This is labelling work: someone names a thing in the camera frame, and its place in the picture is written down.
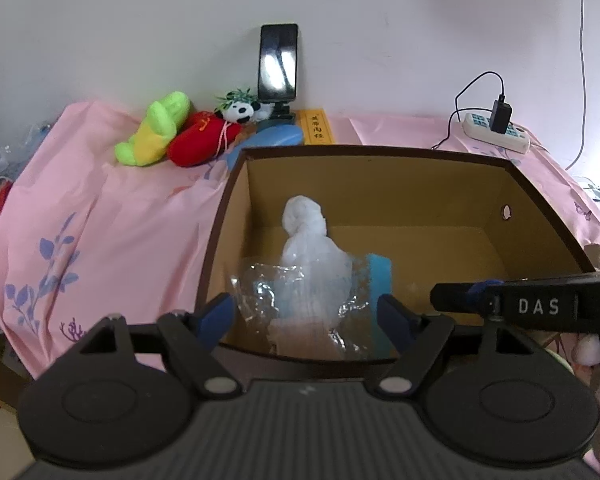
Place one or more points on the white power strip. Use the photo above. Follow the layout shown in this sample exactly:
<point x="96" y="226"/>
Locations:
<point x="497" y="133"/>

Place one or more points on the person's right hand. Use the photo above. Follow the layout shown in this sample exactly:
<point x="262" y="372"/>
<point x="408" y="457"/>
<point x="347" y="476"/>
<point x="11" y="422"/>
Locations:
<point x="588" y="350"/>

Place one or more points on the black charger plug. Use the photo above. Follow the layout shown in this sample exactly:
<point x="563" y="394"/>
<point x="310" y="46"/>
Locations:
<point x="501" y="116"/>

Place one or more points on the blue plush toy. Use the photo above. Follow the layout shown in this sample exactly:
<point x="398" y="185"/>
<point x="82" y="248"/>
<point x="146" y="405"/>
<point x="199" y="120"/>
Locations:
<point x="275" y="136"/>

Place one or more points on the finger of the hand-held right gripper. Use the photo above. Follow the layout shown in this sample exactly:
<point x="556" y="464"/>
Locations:
<point x="535" y="305"/>

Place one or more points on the brown cardboard box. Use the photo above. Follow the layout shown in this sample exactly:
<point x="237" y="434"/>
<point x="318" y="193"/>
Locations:
<point x="380" y="200"/>

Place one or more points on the red plush toy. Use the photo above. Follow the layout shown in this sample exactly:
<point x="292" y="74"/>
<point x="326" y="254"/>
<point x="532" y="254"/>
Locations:
<point x="200" y="141"/>

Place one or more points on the black smartphone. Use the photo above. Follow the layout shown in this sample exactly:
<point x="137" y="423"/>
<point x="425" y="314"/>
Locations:
<point x="278" y="62"/>

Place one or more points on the crumpled clear plastic wrap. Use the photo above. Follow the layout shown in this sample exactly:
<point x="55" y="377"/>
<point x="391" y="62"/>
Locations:
<point x="10" y="147"/>

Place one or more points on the white plush toy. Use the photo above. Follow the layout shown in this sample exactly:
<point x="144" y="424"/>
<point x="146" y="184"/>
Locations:
<point x="307" y="245"/>

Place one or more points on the light blue sponge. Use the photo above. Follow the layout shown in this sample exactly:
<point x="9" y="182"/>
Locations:
<point x="381" y="280"/>

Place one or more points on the dark phone stand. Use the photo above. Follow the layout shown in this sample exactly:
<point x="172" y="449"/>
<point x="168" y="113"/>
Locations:
<point x="278" y="114"/>

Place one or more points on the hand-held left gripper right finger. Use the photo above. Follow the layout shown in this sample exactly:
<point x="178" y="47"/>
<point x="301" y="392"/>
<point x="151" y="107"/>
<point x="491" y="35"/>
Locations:
<point x="389" y="316"/>

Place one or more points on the panda plush toy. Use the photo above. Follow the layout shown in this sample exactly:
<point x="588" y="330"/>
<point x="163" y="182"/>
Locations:
<point x="237" y="108"/>

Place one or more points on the clear plastic bag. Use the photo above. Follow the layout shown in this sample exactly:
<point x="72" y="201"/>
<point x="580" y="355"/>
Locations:
<point x="260" y="295"/>

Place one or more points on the green and yellow plush toy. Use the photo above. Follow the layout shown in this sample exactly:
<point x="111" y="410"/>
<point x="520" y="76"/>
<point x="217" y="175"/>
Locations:
<point x="152" y="130"/>

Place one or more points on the yellow flat box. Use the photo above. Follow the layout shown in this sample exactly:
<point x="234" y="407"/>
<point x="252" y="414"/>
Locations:
<point x="317" y="127"/>

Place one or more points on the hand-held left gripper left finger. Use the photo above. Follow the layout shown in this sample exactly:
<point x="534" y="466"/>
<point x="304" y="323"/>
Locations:
<point x="218" y="317"/>

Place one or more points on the pink floral bedsheet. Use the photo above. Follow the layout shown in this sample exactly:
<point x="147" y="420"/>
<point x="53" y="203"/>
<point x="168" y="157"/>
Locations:
<point x="105" y="220"/>

